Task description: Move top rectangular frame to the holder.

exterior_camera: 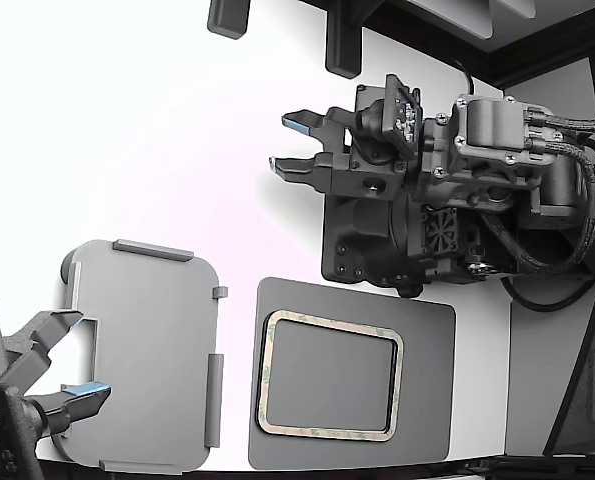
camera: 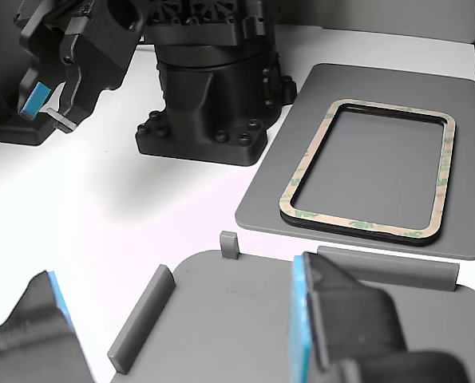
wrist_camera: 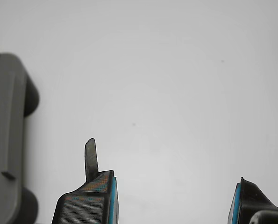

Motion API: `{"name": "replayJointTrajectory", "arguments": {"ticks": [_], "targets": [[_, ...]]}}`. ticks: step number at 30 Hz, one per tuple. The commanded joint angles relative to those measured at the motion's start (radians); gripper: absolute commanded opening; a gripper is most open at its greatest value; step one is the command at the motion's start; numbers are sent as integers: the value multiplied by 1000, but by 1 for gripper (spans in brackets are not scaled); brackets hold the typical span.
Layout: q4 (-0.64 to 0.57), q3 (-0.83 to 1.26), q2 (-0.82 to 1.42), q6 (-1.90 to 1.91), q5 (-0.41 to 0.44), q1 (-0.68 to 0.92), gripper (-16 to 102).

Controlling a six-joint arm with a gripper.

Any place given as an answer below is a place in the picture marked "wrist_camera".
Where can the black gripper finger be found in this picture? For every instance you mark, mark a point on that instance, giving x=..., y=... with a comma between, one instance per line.
x=251, y=200
x=87, y=207

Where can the grey plastic holder plate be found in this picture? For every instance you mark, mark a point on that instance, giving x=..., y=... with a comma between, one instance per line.
x=3, y=116

